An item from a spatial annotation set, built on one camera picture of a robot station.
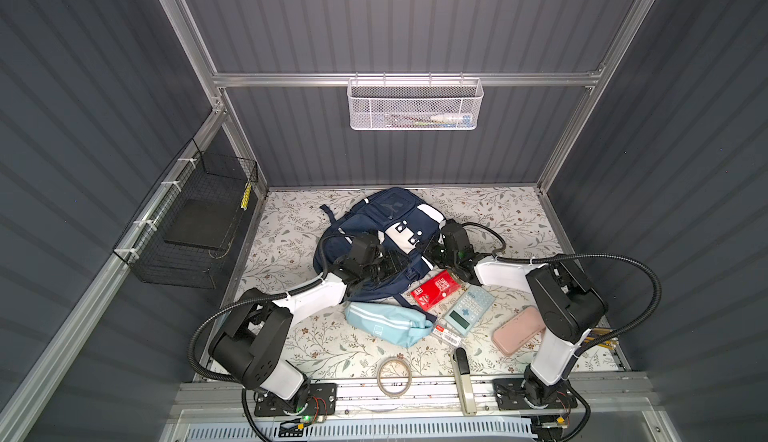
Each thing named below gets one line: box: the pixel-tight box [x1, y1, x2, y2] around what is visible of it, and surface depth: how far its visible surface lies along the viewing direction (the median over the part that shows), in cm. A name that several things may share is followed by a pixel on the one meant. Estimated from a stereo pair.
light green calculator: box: [443, 285, 496, 337], surface depth 88 cm
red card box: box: [411, 270, 461, 311], surface depth 93 cm
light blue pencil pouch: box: [344, 302, 433, 347], surface depth 84 cm
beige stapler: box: [452, 347, 477, 416], surface depth 75 cm
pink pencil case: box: [493, 306, 546, 356], surface depth 82 cm
